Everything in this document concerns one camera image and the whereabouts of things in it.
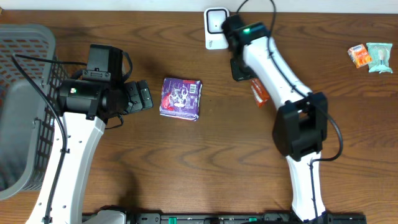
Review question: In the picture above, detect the red orange snack bar wrapper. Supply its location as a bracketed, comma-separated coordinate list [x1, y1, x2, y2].
[250, 78, 270, 108]

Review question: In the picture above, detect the purple Carefree packet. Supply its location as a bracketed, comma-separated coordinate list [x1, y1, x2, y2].
[159, 78, 202, 121]

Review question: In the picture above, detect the small orange white packet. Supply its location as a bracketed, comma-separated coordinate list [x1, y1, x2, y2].
[348, 44, 373, 68]

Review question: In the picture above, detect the mint green snack packet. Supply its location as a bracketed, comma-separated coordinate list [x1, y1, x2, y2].
[366, 42, 393, 73]

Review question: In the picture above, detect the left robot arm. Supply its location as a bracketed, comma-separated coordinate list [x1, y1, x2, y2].
[28, 44, 154, 223]

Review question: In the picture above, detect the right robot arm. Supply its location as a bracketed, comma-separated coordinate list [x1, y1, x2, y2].
[221, 14, 328, 223]

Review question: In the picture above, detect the white barcode scanner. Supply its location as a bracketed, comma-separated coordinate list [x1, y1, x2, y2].
[203, 7, 229, 50]

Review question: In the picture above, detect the grey plastic mesh basket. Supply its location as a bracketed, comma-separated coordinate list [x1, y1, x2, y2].
[1, 24, 69, 200]

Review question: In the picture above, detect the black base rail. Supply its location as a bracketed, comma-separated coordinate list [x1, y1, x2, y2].
[82, 212, 368, 224]

